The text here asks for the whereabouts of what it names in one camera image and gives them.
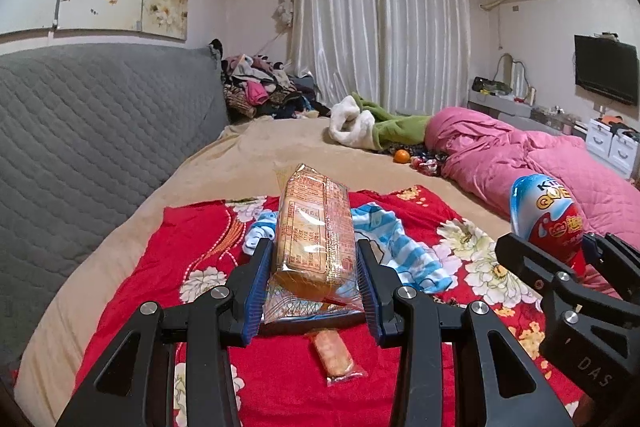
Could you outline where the white drawer cabinet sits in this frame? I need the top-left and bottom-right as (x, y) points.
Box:
(585, 117), (640, 180)

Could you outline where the black television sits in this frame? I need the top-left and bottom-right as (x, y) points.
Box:
(573, 34), (640, 106)

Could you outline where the red floral blanket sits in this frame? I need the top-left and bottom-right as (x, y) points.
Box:
(72, 187), (586, 427)

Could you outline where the pink quilt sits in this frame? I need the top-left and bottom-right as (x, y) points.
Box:
(424, 107), (640, 303)

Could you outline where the grey vanity table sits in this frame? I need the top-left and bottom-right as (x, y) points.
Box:
(467, 88), (588, 138)

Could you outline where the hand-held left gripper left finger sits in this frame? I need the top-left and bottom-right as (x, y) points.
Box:
(55, 237), (275, 427)

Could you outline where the green white plush garment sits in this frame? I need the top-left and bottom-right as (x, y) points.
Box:
(327, 93), (433, 152)

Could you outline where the arched vanity mirror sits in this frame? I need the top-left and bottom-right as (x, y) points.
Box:
(495, 53), (532, 100)

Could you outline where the pile of clothes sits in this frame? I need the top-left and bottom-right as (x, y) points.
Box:
(210, 39), (333, 125)

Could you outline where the grey quilted headboard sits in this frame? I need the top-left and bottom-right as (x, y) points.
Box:
(0, 43), (231, 358)

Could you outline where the cake packet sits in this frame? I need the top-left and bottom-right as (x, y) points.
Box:
(262, 163), (368, 325)
(305, 328), (368, 387)

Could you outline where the blue striped cartoon cloth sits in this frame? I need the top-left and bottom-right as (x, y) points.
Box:
(242, 202), (453, 295)

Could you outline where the white curtain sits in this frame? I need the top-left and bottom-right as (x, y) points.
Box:
(274, 0), (471, 118)

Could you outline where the white wall pipe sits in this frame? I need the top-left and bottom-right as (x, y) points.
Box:
(480, 0), (506, 58)

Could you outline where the red blue toy egg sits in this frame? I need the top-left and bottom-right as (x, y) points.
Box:
(510, 174), (588, 278)

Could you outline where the white curtain ornament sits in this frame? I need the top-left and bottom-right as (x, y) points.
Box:
(271, 1), (295, 28)

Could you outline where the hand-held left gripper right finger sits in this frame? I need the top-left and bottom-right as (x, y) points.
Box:
(356, 238), (576, 427)

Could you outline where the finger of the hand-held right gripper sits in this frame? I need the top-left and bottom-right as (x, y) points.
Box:
(582, 232), (640, 303)
(495, 232), (589, 324)

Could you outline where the black bag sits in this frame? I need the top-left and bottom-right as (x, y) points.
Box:
(472, 76), (513, 96)

